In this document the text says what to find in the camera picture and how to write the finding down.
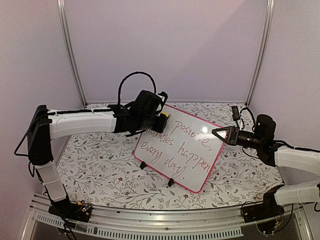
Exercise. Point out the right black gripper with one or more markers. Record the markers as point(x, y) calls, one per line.
point(231, 130)

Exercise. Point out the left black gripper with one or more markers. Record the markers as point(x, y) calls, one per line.
point(160, 128)

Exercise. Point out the yellow bone-shaped eraser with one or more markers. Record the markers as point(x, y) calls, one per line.
point(164, 118)

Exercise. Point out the pink-framed whiteboard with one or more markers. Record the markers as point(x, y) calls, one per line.
point(186, 152)

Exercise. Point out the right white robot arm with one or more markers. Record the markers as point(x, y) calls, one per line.
point(277, 153)

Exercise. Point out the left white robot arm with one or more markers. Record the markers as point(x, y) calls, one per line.
point(133, 118)

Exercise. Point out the black whiteboard stand foot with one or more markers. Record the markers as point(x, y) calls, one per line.
point(142, 165)

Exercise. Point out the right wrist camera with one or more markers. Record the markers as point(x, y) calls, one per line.
point(235, 115)

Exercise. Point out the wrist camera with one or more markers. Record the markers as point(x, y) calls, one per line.
point(235, 115)
point(163, 98)

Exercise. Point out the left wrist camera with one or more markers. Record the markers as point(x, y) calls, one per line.
point(163, 98)

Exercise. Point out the rear aluminium table rail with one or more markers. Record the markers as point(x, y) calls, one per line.
point(178, 101)

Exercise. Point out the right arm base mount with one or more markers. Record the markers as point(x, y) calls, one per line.
point(267, 215)

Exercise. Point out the front aluminium rail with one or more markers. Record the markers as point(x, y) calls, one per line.
point(108, 223)

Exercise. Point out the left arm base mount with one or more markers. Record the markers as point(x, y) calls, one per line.
point(78, 211)

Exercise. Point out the left aluminium frame post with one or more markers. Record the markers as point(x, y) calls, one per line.
point(61, 7)

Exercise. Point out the aluminium frame post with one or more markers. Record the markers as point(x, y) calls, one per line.
point(270, 4)
point(61, 7)

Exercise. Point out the right aluminium frame post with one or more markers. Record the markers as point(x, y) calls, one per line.
point(270, 4)

